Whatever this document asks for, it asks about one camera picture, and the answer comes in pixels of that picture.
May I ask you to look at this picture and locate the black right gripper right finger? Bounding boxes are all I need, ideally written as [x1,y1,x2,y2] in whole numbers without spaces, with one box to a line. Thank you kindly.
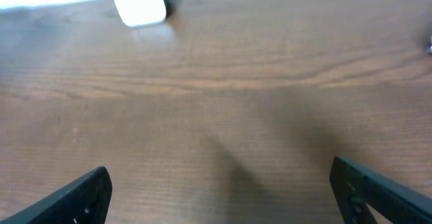
[329,157,431,224]

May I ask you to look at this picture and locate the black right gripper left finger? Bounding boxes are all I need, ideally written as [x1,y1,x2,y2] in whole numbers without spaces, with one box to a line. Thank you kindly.
[1,166,112,224]

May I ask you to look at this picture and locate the red blue noodle packet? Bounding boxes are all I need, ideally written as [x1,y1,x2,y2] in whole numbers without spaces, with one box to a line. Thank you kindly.
[426,36,432,55]

